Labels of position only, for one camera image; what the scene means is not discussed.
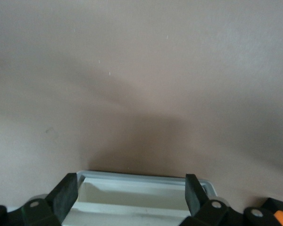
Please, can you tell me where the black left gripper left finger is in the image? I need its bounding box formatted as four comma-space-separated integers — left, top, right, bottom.
0, 173, 79, 226

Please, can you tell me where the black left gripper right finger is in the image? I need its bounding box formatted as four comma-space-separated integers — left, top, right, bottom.
180, 174, 281, 226

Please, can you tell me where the white plastic drawer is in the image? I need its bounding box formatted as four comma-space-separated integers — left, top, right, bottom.
72, 169, 218, 210

